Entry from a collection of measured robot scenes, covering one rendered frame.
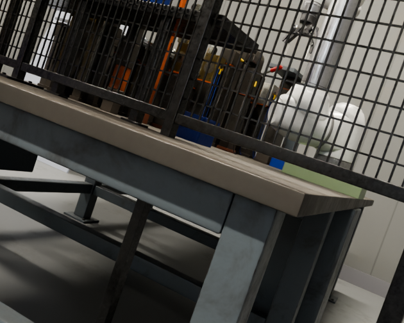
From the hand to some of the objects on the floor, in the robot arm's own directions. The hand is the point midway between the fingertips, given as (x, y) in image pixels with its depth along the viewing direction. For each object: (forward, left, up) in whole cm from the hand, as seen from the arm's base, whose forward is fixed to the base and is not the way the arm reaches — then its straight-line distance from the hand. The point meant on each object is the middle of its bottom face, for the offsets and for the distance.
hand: (295, 56), depth 227 cm
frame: (+36, +17, -122) cm, 129 cm away
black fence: (+46, +107, -122) cm, 169 cm away
